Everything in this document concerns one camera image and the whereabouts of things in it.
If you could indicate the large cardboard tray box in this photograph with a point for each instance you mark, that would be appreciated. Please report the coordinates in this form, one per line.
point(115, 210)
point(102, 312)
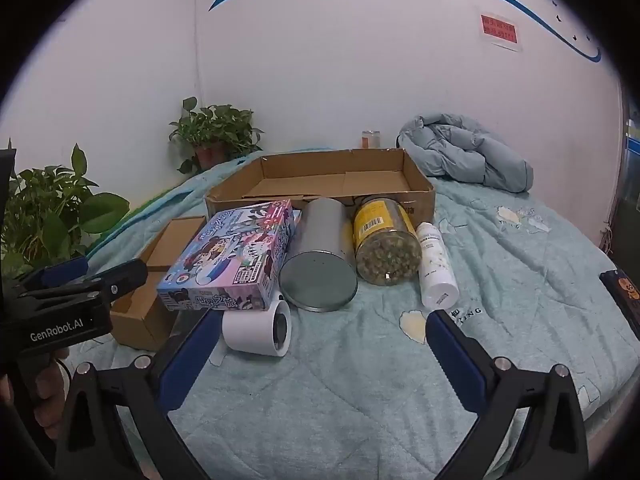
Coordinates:
point(349, 176)

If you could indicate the colourful board game box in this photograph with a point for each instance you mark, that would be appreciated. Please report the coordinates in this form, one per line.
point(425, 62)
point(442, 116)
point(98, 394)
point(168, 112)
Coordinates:
point(234, 261)

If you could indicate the person's left hand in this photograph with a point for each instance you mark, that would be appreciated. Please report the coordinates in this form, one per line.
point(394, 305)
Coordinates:
point(46, 384)

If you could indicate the yellow label tea jar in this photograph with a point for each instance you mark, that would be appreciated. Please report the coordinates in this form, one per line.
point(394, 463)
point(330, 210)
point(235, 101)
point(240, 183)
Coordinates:
point(387, 249)

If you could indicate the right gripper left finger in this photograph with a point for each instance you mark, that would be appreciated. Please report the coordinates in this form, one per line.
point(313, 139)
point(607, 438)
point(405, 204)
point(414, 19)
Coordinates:
point(184, 354)

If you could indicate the red wall notice sign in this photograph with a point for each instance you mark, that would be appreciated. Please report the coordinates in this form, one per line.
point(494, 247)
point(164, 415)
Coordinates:
point(501, 33)

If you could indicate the potted plant red pot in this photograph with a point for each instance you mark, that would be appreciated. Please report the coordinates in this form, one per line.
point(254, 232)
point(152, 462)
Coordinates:
point(213, 134)

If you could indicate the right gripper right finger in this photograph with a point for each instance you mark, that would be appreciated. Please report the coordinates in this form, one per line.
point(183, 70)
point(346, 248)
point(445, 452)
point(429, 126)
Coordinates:
point(464, 361)

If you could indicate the green plant at left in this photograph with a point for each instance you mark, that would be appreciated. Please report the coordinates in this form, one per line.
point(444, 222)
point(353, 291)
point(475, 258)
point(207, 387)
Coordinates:
point(54, 214)

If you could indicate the white spray bottle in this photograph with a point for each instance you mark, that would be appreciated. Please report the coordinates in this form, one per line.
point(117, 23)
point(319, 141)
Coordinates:
point(439, 287)

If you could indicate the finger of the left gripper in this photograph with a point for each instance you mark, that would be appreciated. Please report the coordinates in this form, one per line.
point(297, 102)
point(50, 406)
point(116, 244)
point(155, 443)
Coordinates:
point(119, 280)
point(62, 273)

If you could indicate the dark phone with orange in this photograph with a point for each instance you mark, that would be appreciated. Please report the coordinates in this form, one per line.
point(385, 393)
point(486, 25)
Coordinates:
point(626, 296)

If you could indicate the small brown cardboard box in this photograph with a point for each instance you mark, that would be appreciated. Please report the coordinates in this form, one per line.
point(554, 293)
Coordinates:
point(139, 319)

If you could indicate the light blue puffer jacket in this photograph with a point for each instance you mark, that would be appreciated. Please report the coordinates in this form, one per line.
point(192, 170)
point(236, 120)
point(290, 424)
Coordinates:
point(460, 148)

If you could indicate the small orange label jar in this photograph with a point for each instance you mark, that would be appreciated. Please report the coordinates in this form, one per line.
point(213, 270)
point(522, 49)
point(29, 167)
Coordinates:
point(370, 139)

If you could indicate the silver metal tin can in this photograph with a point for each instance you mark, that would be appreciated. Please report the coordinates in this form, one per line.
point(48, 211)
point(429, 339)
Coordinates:
point(319, 273)

